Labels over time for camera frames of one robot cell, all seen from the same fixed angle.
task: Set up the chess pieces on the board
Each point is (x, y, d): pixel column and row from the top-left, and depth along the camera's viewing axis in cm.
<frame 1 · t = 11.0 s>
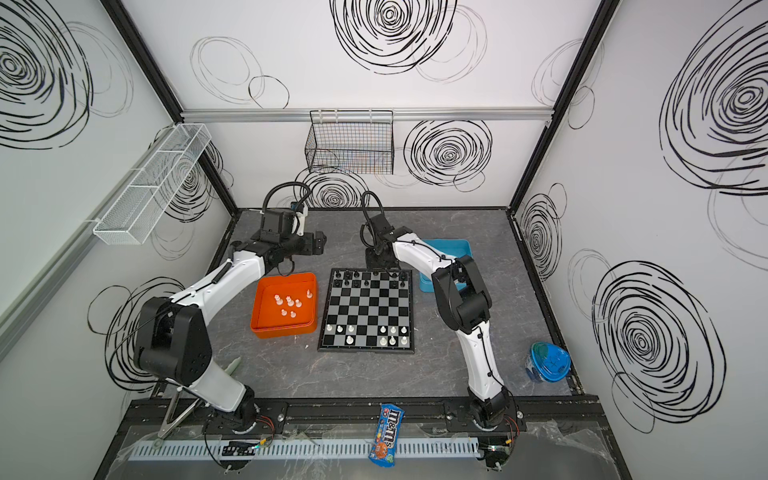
left hand: (314, 235, 90), fingers open
right hand: (369, 264, 97), fingers closed
black white chess board: (368, 310, 93), point 2 cm above the table
orange plastic tray: (285, 306, 95), on the table
blue lidded plastic container: (548, 362, 76), point 10 cm above the table

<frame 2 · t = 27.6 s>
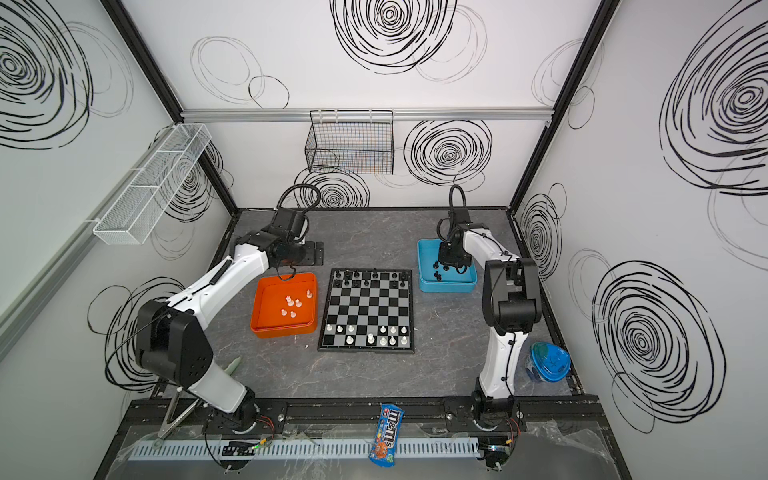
left hand: (311, 253, 88), fingers open
right hand: (444, 259, 99), fingers closed
the named things where they were.

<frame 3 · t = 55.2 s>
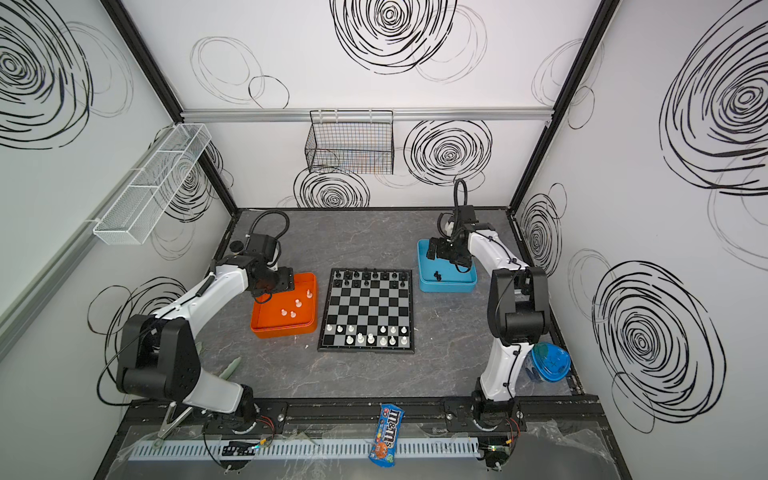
left hand: (284, 282, 90), fingers open
right hand: (438, 254, 95), fingers open
the named things where they were.

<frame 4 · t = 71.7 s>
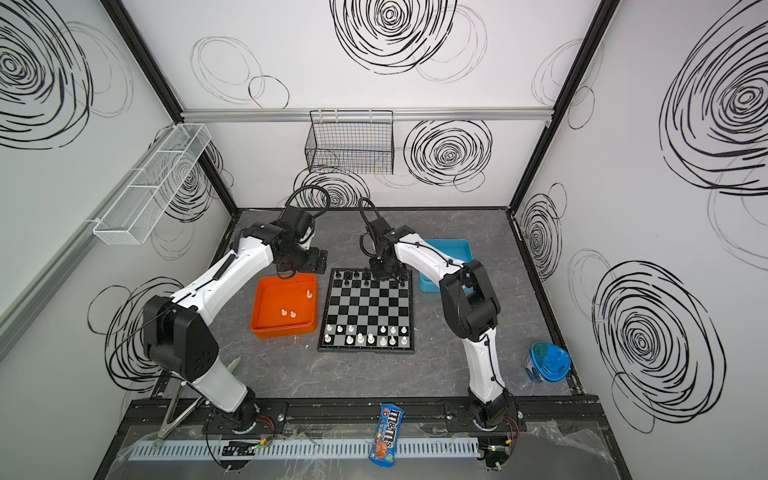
left hand: (314, 264, 86), fingers open
right hand: (377, 275, 93), fingers closed
the named things where they were.

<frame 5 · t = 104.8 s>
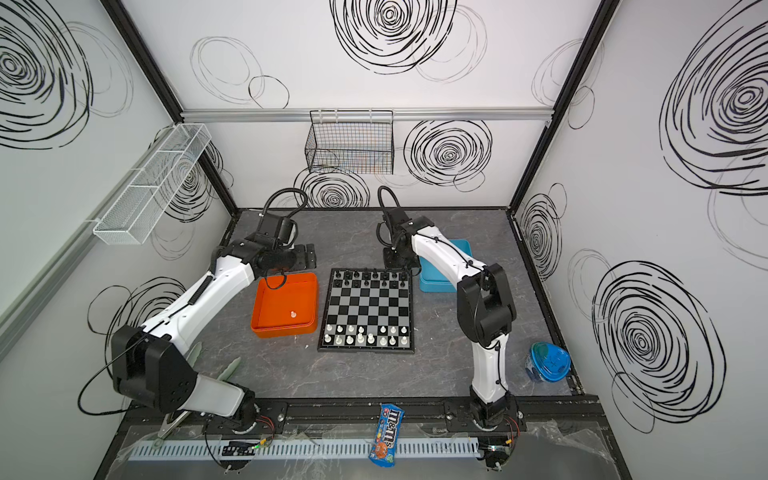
left hand: (304, 257, 84), fingers open
right hand: (388, 268, 90), fingers closed
the named things where they were.

